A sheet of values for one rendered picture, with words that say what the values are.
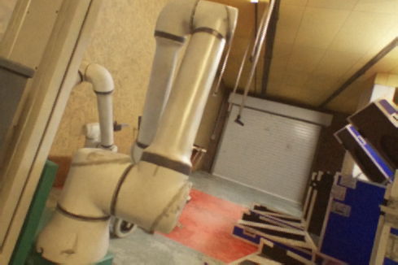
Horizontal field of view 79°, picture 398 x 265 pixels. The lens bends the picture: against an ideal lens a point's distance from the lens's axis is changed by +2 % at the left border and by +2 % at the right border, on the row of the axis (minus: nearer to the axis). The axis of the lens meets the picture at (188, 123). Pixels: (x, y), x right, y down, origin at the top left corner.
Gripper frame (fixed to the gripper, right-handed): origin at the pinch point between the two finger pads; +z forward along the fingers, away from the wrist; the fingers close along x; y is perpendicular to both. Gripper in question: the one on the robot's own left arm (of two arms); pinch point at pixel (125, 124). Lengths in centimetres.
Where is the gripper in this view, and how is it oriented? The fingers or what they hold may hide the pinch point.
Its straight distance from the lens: 199.2
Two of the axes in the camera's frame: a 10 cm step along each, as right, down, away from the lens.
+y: 0.6, -9.8, -1.9
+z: 6.8, -1.1, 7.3
